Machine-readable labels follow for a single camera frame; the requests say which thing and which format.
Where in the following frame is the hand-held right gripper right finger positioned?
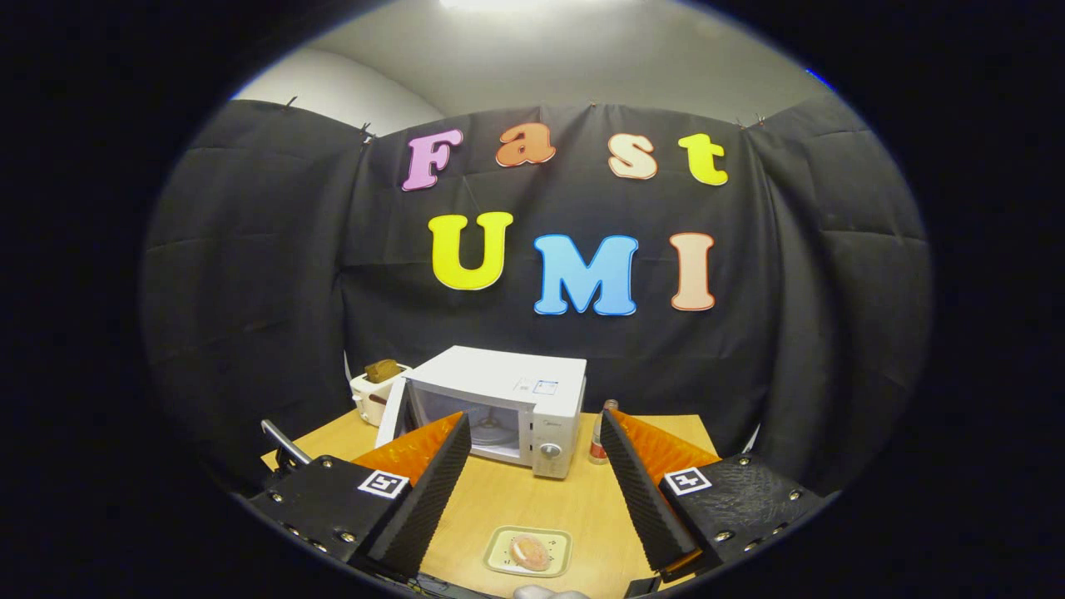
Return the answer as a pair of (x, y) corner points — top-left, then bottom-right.
(599, 408), (840, 577)

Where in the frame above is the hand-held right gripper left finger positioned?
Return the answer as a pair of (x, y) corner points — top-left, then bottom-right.
(246, 412), (473, 582)

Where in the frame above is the orange speckled bread roll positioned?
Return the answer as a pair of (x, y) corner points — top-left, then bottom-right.
(509, 535), (552, 572)

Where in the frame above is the white microwave oven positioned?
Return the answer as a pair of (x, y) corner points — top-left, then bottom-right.
(376, 345), (588, 481)

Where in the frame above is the small clear bottle red label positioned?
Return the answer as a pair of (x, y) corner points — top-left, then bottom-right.
(588, 399), (620, 465)

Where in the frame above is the pale green rectangular plate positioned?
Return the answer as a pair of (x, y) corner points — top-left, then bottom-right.
(483, 524), (574, 579)

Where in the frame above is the glass turntable plate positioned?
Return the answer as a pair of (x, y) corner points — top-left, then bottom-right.
(468, 413), (522, 450)

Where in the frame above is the white toaster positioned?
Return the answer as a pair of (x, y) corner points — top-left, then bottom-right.
(349, 363), (414, 428)

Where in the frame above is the ceiling light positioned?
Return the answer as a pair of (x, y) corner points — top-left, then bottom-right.
(439, 0), (618, 12)

